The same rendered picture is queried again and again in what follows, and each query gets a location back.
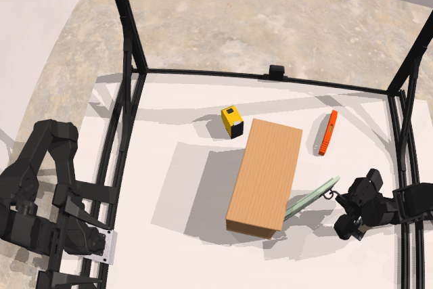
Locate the orange spirit level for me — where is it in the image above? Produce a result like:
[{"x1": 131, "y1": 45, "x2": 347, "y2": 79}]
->
[{"x1": 319, "y1": 110, "x2": 338, "y2": 156}]

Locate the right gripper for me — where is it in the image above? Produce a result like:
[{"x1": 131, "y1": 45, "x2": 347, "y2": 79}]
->
[{"x1": 35, "y1": 181, "x2": 112, "y2": 289}]

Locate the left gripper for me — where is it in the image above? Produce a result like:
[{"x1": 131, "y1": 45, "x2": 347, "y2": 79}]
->
[{"x1": 334, "y1": 169, "x2": 384, "y2": 240}]

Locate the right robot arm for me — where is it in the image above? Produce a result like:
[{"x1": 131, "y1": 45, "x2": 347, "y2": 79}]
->
[{"x1": 0, "y1": 119, "x2": 106, "y2": 256}]

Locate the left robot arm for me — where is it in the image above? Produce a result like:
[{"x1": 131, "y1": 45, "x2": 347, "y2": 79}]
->
[{"x1": 348, "y1": 177, "x2": 433, "y2": 227}]

